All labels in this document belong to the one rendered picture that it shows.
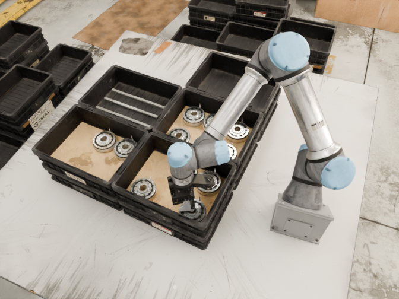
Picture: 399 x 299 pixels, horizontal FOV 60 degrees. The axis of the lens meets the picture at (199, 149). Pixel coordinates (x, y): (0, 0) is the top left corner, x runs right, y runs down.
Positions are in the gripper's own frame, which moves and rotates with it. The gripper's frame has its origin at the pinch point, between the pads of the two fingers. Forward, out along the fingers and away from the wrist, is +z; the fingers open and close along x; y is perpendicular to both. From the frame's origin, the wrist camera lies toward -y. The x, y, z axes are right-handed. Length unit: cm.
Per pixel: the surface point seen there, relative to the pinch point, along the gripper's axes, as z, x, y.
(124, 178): -4.0, -15.5, 23.4
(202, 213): -0.5, 5.1, -2.9
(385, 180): 86, -29, -138
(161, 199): 2.3, -6.2, 11.1
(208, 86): 3, -65, -24
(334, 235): 15, 20, -54
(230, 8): 48, -203, -79
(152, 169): 2.3, -21.5, 12.0
